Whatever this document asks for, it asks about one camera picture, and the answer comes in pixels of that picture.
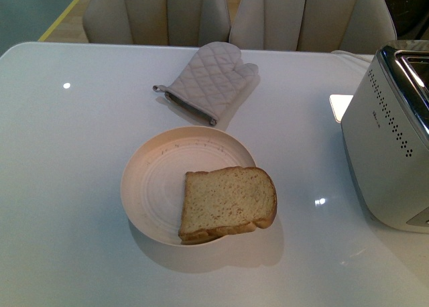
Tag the beige round plate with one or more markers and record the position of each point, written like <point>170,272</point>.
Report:
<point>152,185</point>

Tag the chrome two-slot toaster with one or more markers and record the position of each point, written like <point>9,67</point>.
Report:
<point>385,133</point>

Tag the beige upholstered chair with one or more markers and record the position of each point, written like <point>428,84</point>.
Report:
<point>157,22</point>
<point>357,26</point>

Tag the toasted bread slice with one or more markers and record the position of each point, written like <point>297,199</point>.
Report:
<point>228,201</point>

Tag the right beige upholstered chair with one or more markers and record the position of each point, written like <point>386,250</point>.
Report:
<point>357,26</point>

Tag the left beige upholstered chair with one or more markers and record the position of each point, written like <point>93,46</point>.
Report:
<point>157,22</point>

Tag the grey quilted oven mitt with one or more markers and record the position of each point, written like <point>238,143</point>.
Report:
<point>212,80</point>

